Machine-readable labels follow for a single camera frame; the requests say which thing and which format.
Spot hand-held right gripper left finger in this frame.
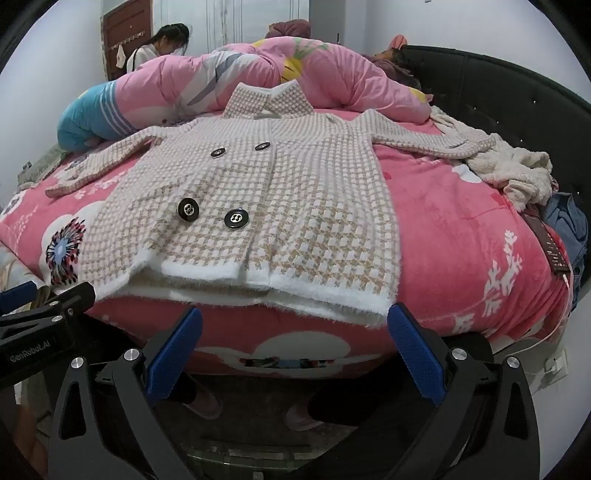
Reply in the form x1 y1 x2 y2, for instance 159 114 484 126
48 307 204 480

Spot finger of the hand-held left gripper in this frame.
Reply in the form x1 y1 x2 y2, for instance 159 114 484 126
25 282 97 331
0 281 38 315

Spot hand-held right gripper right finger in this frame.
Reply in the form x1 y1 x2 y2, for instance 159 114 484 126
388 303 541 480

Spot cream checked knit coat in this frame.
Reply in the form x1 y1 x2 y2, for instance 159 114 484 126
46 79 497 329

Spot patterned mattress sheet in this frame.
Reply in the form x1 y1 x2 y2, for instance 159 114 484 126
0 244 51 301

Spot person's left pink slipper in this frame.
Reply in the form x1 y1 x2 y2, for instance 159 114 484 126
182 383 222 421

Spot person's pink slipper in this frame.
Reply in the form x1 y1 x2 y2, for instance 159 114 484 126
182 383 222 421
284 406 324 432

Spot pink floral blanket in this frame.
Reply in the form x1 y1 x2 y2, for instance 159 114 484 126
0 104 573 379

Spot grey-green cloth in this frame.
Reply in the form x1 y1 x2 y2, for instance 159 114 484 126
16 143 70 188

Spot person's right pink slipper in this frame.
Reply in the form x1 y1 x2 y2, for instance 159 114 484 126
284 406 324 432

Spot dark brown flat box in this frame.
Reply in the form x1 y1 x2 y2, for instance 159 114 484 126
522 208 571 278

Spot blue jeans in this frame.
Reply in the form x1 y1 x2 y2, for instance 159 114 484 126
542 191 589 310

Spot cream fuzzy garment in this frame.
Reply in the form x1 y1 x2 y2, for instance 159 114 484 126
429 106 555 213

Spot pink and blue quilt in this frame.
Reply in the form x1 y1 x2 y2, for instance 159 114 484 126
58 37 432 153

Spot black padded headboard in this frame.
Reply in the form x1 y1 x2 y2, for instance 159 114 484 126
397 45 591 278

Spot dark maroon cloth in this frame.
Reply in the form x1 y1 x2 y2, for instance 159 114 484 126
362 48 423 90

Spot brown wooden door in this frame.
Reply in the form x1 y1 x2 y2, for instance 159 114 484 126
102 0 153 84

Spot white wardrobe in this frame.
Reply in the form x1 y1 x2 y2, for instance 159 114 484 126
205 0 345 47

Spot dark red cloth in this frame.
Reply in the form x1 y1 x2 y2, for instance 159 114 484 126
265 18 310 40

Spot white wall socket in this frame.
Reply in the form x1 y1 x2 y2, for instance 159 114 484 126
542 355 568 384

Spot white cable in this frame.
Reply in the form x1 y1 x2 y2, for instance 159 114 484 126
494 272 573 356

